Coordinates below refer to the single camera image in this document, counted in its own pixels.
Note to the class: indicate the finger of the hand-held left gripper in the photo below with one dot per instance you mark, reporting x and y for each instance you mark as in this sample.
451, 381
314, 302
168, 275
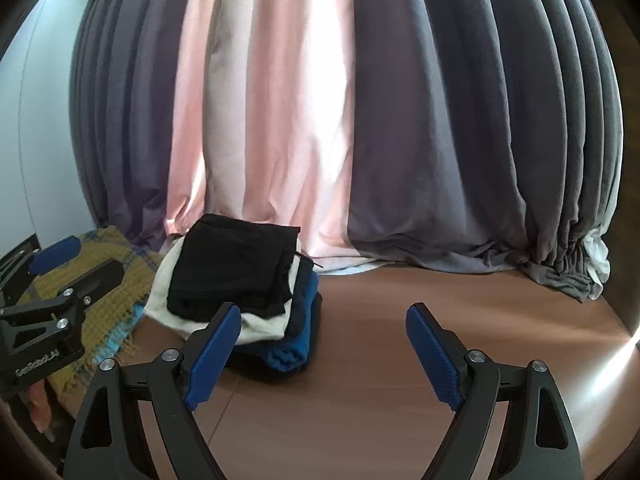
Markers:
55, 256
95, 276

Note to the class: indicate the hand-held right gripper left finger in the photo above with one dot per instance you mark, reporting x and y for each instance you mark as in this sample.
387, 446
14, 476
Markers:
215, 355

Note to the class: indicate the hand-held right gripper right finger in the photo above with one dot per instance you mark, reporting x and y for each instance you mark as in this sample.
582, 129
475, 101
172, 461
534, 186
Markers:
432, 355

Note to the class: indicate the black pants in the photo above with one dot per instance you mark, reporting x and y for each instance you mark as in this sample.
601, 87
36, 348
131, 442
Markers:
225, 265

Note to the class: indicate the person's left hand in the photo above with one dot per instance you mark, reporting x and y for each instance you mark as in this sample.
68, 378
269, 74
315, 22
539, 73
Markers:
37, 405

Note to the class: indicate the yellow plaid blanket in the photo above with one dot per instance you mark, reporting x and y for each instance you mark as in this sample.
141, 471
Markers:
125, 270

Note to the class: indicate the white folded garment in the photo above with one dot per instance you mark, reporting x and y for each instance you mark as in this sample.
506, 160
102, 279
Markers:
165, 300

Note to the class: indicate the blue folded garment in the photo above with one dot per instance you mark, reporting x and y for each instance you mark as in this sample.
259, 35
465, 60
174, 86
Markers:
291, 355

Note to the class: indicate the grey curtain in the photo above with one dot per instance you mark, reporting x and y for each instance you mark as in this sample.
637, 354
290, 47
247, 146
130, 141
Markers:
450, 135
130, 110

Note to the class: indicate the white cloth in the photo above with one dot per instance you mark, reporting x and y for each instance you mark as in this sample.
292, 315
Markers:
597, 255

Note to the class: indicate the pink curtain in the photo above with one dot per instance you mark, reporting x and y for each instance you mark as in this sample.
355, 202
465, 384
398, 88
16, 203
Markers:
270, 110

